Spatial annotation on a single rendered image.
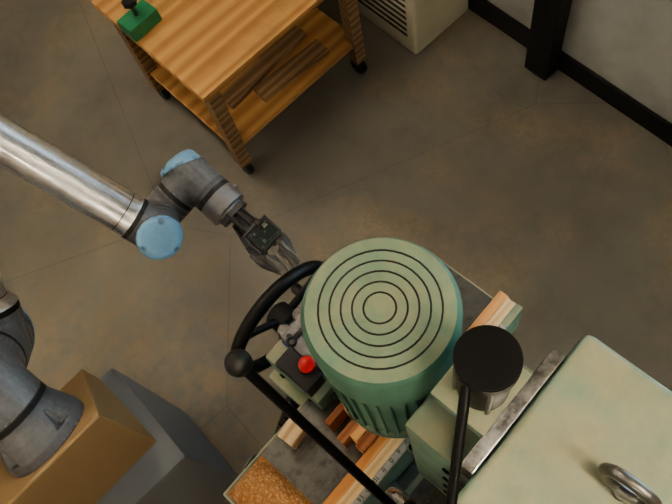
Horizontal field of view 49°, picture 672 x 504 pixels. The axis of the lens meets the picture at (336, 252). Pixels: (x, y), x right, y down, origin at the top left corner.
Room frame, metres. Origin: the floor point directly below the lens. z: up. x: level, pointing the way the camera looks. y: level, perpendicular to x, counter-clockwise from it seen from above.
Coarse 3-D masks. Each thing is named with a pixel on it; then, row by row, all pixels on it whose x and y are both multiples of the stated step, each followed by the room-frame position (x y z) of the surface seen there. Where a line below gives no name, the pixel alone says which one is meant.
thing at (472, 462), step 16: (560, 352) 0.15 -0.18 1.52; (544, 368) 0.14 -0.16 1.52; (528, 384) 0.13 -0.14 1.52; (544, 384) 0.13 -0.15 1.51; (512, 400) 0.12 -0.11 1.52; (528, 400) 0.12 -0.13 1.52; (512, 416) 0.11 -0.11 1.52; (496, 432) 0.10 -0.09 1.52; (480, 448) 0.09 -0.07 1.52; (464, 464) 0.08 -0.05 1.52; (480, 464) 0.08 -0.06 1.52; (464, 480) 0.08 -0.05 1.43
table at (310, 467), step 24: (480, 288) 0.45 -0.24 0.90; (480, 312) 0.40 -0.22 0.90; (288, 384) 0.40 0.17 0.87; (312, 408) 0.34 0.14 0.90; (336, 432) 0.28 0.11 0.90; (264, 456) 0.28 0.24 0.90; (288, 456) 0.27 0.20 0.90; (312, 456) 0.25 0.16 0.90; (360, 456) 0.22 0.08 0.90; (408, 456) 0.20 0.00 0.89; (312, 480) 0.21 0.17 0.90; (336, 480) 0.20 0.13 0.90
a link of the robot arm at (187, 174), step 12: (180, 156) 0.94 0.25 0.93; (192, 156) 0.94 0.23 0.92; (168, 168) 0.92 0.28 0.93; (180, 168) 0.91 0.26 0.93; (192, 168) 0.91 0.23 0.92; (204, 168) 0.90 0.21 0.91; (168, 180) 0.90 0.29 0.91; (180, 180) 0.89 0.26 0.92; (192, 180) 0.88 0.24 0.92; (204, 180) 0.88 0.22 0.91; (216, 180) 0.87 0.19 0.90; (180, 192) 0.87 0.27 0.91; (192, 192) 0.86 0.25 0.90; (204, 192) 0.85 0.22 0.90; (192, 204) 0.85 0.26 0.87; (204, 204) 0.83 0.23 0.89
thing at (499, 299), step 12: (492, 300) 0.41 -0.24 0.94; (504, 300) 0.40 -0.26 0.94; (492, 312) 0.38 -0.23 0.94; (480, 324) 0.37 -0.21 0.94; (372, 444) 0.23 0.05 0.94; (384, 444) 0.22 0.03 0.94; (372, 456) 0.21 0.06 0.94; (360, 468) 0.20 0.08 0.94; (348, 480) 0.19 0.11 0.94; (336, 492) 0.17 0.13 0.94
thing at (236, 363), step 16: (240, 352) 0.30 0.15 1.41; (240, 368) 0.28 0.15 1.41; (256, 384) 0.27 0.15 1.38; (272, 400) 0.25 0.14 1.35; (288, 416) 0.23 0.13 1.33; (320, 432) 0.21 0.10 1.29; (336, 448) 0.18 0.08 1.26; (352, 464) 0.16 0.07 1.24; (368, 480) 0.14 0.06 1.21; (384, 496) 0.12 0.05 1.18
